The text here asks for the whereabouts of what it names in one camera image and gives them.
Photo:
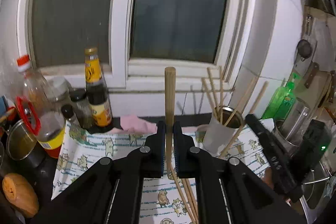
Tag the white metal cup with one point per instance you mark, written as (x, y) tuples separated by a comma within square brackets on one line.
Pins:
[(218, 135)]

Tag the green dish soap bottle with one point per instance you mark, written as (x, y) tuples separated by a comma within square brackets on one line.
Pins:
[(282, 101)]

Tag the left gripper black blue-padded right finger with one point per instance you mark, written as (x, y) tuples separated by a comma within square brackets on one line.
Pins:
[(227, 190)]

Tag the white framed window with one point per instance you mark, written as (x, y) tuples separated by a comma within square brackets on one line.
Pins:
[(137, 39)]

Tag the steel pot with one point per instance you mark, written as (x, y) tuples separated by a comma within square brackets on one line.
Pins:
[(21, 145)]

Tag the cat patterned table cloth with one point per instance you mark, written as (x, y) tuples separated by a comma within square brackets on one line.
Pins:
[(161, 202)]

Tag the clear oil bottle red handle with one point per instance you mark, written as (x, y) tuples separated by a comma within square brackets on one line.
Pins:
[(36, 106)]

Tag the pink cloth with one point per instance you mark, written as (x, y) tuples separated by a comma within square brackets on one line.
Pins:
[(132, 124)]

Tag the small glass jar black lid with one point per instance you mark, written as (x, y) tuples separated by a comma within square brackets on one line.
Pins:
[(82, 108)]

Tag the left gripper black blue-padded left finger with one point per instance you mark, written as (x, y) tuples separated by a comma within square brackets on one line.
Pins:
[(110, 191)]

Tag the small dark jar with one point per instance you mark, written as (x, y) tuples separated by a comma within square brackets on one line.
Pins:
[(69, 114)]

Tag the person's right hand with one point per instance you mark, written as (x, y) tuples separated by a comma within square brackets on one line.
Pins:
[(268, 177)]

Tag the orange pumpkin piece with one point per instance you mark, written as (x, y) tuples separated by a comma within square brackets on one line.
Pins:
[(21, 194)]

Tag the dark oyster sauce bottle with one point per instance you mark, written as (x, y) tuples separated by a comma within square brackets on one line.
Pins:
[(97, 92)]

